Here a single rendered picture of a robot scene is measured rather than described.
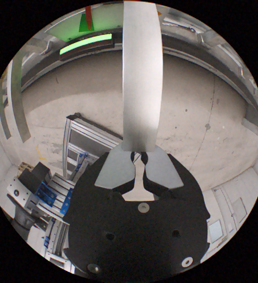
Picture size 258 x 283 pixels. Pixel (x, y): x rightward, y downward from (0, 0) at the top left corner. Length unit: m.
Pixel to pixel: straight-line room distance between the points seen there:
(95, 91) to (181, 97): 0.90
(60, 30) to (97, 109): 0.87
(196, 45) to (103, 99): 0.89
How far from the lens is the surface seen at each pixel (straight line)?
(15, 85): 0.25
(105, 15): 0.26
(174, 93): 1.03
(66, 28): 0.30
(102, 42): 0.28
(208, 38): 0.34
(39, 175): 0.56
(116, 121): 0.99
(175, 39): 0.32
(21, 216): 0.65
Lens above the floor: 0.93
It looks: 59 degrees down
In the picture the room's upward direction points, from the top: 174 degrees counter-clockwise
